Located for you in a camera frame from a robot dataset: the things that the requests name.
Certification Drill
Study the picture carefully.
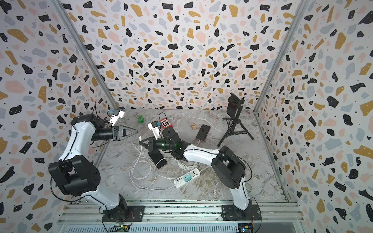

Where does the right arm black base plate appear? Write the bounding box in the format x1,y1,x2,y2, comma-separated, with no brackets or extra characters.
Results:
221,204,262,221

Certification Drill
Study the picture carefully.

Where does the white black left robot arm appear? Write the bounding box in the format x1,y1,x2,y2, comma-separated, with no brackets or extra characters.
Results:
48,113,138,214

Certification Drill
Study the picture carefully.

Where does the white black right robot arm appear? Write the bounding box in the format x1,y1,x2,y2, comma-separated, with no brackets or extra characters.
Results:
139,127,251,211

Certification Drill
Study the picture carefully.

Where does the red toy block with grid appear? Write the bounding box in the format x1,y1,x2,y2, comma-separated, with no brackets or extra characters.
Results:
159,118,173,129

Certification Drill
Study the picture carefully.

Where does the black tripod stand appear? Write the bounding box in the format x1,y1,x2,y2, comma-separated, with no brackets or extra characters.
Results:
217,113,254,147

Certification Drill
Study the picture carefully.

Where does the aluminium corner frame post right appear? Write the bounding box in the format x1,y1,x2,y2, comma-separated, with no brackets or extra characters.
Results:
253,0,309,115

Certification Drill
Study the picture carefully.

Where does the pink case phone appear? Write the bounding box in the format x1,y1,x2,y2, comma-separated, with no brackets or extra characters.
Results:
148,150,167,169
196,124,211,141

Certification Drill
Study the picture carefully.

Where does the green circuit board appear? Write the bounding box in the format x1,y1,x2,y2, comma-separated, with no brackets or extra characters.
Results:
114,224,130,233
238,223,254,233

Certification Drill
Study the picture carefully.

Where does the aluminium corner frame post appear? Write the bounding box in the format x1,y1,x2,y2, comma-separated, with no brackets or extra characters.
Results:
50,0,119,109
253,0,309,115

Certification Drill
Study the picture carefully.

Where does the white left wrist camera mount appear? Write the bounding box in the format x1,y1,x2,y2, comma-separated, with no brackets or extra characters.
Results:
109,109,124,127

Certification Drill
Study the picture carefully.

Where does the green circuit board right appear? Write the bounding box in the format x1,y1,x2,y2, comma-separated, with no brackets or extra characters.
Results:
238,223,254,233

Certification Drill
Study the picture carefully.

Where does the white power strip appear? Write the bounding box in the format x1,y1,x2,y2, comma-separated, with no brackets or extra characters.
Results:
173,169,201,188

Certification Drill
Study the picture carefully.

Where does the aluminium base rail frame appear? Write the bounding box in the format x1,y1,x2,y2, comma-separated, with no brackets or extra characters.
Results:
56,200,308,233

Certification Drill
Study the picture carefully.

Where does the green round toy piece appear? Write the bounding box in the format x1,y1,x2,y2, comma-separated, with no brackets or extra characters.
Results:
138,115,144,124

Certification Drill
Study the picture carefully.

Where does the coiled white cable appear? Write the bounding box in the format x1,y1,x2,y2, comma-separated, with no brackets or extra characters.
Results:
168,157,200,172

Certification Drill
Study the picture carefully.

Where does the black panel on tripod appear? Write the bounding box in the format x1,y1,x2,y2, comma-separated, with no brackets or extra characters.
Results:
226,93,245,118

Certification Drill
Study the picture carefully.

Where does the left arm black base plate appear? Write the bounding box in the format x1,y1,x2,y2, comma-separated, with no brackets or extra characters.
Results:
102,205,145,222

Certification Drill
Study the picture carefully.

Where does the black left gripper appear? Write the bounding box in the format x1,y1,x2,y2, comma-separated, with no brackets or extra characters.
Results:
93,126,138,143

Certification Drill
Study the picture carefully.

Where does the green circuit board left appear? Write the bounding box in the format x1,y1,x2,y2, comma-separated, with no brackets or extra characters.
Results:
114,224,130,233

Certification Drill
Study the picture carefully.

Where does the aluminium corner frame post left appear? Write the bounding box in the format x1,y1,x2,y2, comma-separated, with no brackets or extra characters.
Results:
50,0,119,109

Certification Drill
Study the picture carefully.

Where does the teal plug adapter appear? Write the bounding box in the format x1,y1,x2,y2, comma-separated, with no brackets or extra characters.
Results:
183,173,192,183

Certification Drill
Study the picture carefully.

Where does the white charging cable with plug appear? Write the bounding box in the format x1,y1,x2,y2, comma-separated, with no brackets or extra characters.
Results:
128,136,178,191

